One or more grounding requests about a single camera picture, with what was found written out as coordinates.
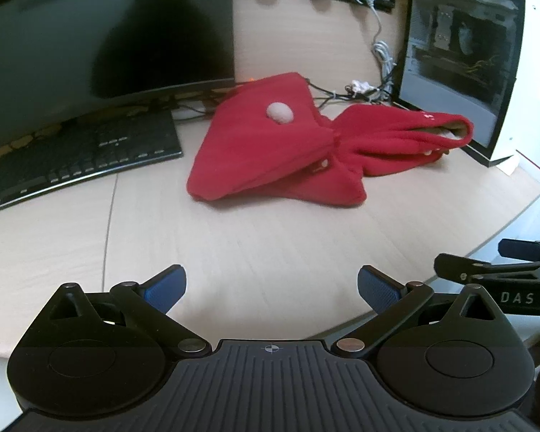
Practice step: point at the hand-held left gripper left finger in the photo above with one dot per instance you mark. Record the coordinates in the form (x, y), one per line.
(165, 287)

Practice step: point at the black keyboard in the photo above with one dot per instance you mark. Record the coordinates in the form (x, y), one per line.
(81, 153)

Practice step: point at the black computer case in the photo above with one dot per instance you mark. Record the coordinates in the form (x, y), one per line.
(459, 63)

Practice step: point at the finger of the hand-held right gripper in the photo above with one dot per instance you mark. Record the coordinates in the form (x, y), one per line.
(450, 264)
(522, 248)

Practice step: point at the red fleece garment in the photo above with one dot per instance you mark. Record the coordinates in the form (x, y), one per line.
(261, 153)

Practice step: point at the crumpled white paper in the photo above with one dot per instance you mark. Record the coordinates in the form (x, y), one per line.
(361, 86)

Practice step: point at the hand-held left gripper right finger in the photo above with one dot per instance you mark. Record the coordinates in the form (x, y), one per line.
(379, 291)

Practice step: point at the black computer monitor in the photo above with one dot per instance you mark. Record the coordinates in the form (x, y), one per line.
(94, 31)

